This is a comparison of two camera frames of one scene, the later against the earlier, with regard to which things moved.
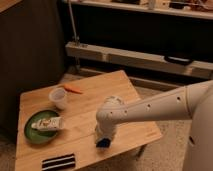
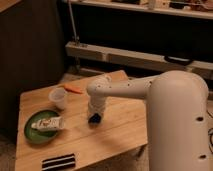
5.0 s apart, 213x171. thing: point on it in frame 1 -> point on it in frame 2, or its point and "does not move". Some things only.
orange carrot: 72,88 does not move
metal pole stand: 77,63 does not move
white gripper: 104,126 -> 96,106
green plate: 38,136 does not move
